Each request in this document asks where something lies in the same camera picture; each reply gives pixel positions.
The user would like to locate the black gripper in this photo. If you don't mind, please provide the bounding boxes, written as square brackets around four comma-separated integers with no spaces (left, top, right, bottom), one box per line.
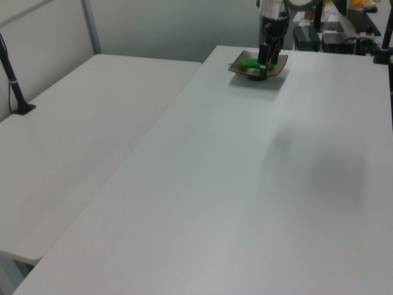
[257,15,289,76]

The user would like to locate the green chili pepper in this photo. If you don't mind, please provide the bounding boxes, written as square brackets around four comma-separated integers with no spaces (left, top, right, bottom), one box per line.
[228,58,276,71]

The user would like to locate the square brown ceramic plate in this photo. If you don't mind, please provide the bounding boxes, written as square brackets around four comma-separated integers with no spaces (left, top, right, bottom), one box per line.
[227,50,289,81]

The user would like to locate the black electronics box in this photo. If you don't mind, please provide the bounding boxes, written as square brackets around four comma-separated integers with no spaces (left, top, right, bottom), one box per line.
[321,32,354,53]
[293,26,321,52]

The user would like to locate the black monitor stand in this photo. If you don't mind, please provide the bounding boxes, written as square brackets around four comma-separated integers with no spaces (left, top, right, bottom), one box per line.
[313,0,344,33]

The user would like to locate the dark monitor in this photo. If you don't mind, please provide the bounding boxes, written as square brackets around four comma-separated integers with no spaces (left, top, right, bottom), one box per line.
[333,0,349,16]

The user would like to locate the black keyboard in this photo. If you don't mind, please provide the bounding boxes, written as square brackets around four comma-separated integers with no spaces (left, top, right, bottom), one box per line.
[346,8,383,35]

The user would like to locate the black pole with clamp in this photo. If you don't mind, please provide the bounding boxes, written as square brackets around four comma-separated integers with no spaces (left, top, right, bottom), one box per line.
[373,18,393,65]

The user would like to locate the white side table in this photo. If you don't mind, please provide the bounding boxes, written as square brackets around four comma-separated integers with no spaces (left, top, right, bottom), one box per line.
[0,53,203,295]

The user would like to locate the black pole with white band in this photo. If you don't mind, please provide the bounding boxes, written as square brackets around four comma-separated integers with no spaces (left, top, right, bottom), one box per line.
[0,32,37,116]

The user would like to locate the black cable bundle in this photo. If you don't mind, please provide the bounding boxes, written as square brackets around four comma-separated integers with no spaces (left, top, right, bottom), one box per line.
[349,36,381,57]

